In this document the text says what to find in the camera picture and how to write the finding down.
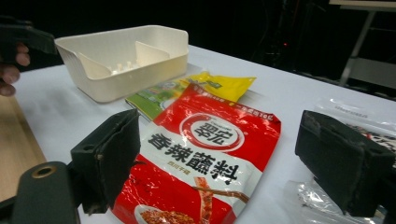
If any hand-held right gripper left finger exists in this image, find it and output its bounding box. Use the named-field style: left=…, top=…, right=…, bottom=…
left=70, top=108, right=141, bottom=216

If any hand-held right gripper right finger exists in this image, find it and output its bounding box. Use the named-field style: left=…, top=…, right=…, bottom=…
left=294, top=110, right=396, bottom=218

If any cream plastic storage box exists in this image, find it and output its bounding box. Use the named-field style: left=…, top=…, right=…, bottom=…
left=54, top=24, right=190, bottom=104

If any red and white seasoning packet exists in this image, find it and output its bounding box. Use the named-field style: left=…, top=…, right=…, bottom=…
left=111, top=83, right=283, bottom=224

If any clear bag of dried seaweed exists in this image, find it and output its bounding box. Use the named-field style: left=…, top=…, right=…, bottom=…
left=283, top=97, right=396, bottom=224

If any white table mat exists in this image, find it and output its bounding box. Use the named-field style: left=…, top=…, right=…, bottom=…
left=12, top=45, right=396, bottom=224

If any yellow and green sauce pouch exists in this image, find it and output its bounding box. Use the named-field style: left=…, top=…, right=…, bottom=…
left=125, top=71, right=257, bottom=121

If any white metal frame desk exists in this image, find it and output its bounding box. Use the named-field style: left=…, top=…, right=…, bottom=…
left=328, top=0, right=396, bottom=89

